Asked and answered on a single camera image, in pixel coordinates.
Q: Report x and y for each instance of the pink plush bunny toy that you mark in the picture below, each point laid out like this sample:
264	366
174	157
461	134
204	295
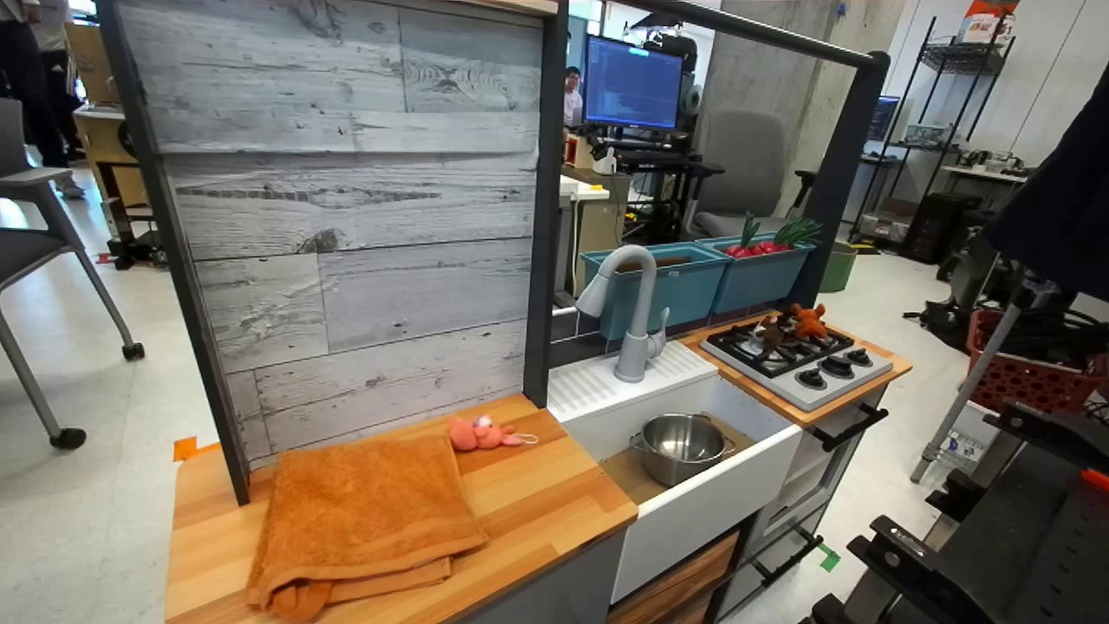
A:
483	435

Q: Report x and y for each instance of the orange terry towel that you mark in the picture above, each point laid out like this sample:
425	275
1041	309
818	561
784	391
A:
363	520

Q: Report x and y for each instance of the orange plush bear toy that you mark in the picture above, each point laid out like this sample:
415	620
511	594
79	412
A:
808	320

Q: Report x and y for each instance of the steel pot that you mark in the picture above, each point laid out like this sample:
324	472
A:
677	445

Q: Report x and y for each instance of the white toy sink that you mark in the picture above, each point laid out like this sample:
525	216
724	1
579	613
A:
673	520

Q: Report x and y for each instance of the grey toy faucet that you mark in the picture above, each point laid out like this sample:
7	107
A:
638	342

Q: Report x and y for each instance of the left teal planter box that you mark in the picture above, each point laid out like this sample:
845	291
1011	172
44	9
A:
683	289

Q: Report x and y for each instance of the teal planter box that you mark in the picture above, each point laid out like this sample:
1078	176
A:
755	278
683	289

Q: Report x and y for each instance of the right teal planter box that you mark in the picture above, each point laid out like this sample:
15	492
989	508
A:
755	278

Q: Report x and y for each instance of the computer monitor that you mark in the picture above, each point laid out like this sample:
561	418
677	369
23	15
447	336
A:
631	89

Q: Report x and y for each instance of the grey wood backsplash panel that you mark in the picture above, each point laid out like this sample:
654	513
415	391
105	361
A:
355	200

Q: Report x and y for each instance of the grey office chair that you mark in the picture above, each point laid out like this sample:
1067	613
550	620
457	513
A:
751	159

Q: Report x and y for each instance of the toy stove top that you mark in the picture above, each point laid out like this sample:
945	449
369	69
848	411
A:
797	369

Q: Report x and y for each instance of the red crate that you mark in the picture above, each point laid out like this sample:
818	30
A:
1047	369

